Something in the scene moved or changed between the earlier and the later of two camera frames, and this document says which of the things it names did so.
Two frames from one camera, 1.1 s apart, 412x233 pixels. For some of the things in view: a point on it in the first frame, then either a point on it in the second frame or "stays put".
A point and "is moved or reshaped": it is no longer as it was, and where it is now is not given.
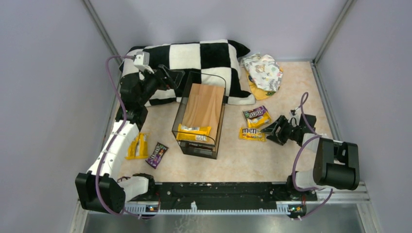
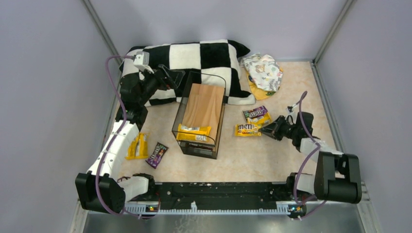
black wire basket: [201, 104] stays put
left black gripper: [162, 78] stays put
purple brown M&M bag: [255, 112] stays put
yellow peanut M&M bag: [252, 133] is moved or reshaped
